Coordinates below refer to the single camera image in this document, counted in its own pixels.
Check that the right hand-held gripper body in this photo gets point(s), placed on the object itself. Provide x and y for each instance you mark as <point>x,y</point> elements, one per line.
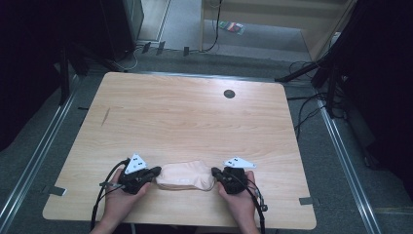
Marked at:
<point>235,177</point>

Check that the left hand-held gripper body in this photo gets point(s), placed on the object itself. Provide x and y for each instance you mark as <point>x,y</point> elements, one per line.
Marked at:
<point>133,177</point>

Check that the person's right hand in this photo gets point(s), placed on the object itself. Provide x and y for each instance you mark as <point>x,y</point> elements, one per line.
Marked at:
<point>240,203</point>

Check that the person's left hand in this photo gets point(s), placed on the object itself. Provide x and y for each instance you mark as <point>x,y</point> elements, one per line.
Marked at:
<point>121,203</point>

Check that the grey tape piece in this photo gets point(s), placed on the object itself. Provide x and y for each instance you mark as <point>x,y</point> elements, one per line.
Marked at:
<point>307,201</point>
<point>55,190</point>

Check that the black round table grommet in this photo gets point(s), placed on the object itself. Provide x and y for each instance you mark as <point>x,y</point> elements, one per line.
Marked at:
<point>229,94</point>

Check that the small black plug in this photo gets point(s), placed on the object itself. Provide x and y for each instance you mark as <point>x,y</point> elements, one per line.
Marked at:
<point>186,51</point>
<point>160,47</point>

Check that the black metal stand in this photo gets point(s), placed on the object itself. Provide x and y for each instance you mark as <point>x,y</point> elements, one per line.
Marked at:
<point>328,81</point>
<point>65,74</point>

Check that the colourful packet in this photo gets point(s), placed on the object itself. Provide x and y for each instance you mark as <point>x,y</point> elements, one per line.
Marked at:
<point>232,27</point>

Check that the dark cabinet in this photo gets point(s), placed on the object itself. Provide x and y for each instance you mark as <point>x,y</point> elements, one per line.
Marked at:
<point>121,29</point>

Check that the dark curtain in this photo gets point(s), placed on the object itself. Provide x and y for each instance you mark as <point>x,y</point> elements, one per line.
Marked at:
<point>383,91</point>
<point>29,65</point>

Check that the beige wooden furniture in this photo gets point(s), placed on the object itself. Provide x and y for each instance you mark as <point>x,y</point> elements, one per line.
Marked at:
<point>276,19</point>

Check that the metal floor rail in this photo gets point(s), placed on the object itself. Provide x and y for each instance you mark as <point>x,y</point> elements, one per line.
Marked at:
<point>32,156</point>
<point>347,162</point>

